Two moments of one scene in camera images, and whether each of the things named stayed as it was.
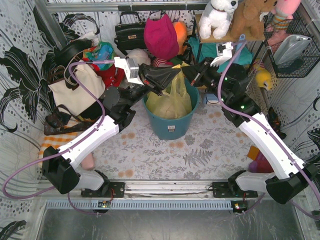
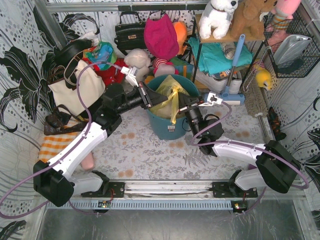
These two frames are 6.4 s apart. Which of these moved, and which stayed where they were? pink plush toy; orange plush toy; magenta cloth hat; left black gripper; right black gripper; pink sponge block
Moved: right black gripper; left black gripper
Stayed: magenta cloth hat; orange plush toy; pink sponge block; pink plush toy
